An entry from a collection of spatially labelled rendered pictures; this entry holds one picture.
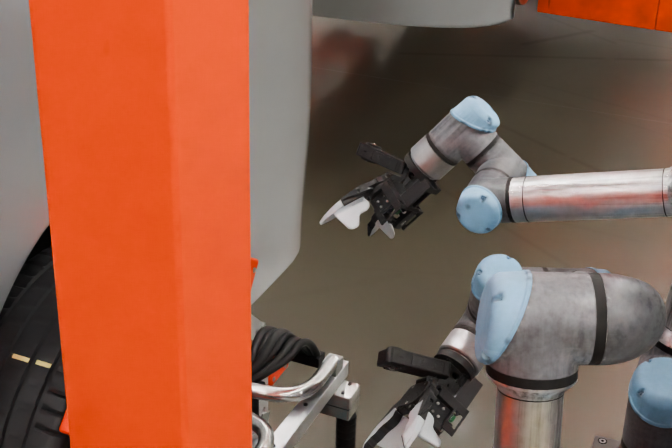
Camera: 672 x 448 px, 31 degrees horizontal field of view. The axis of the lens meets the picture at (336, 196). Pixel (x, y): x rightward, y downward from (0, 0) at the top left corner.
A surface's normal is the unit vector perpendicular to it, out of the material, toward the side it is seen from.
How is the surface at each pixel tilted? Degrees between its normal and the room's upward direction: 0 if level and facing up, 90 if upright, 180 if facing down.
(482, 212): 90
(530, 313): 51
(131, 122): 90
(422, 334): 0
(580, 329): 71
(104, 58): 90
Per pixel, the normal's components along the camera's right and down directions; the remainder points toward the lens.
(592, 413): 0.03, -0.89
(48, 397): -0.26, -0.37
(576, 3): -0.40, 0.40
